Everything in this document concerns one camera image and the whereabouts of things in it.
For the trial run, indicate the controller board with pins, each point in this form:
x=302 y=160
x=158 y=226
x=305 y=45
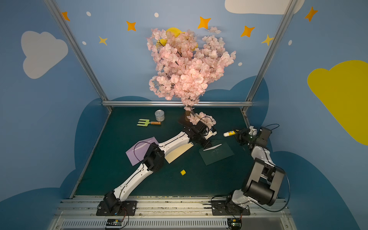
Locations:
x=114 y=224
x=234 y=224

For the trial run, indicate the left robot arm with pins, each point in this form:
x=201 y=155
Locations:
x=114 y=202

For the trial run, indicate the right aluminium frame post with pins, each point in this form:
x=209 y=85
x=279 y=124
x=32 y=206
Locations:
x=282 y=27

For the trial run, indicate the cream yellow envelope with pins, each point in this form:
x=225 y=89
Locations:
x=176 y=153

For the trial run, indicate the back horizontal aluminium bar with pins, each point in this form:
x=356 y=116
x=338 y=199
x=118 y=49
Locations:
x=175 y=104

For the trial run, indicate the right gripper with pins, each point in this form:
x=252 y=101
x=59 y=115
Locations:
x=244 y=135

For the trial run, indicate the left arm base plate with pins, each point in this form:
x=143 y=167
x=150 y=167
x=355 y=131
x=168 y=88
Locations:
x=117 y=209

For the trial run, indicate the yellow glue stick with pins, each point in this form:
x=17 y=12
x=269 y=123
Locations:
x=229 y=133

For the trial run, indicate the left aluminium frame post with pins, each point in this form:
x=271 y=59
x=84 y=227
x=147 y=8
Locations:
x=63 y=25

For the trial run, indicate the dark green envelope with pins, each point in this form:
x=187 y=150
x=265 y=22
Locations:
x=219 y=151

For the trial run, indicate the left controller board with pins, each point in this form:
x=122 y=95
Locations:
x=114 y=224

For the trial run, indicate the purple envelope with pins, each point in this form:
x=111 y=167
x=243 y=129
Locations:
x=137 y=152

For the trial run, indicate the aluminium mounting rail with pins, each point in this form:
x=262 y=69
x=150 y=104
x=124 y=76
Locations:
x=168 y=213

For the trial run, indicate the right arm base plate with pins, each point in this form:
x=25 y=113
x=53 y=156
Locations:
x=224 y=208

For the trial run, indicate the green toy garden fork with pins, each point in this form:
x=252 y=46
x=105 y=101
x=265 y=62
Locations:
x=146 y=122

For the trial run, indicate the right controller board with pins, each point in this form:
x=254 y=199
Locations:
x=234 y=224

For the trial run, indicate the pink cherry blossom tree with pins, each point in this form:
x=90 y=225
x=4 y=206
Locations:
x=185 y=71

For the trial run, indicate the aluminium frame post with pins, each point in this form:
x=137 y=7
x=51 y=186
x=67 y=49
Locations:
x=282 y=27
x=63 y=25

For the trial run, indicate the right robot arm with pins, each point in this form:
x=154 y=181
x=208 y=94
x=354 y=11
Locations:
x=263 y=182

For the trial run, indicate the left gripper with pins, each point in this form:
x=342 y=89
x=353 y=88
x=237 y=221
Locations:
x=204 y=141

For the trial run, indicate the silver tin can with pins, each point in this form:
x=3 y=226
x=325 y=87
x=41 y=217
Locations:
x=159 y=115

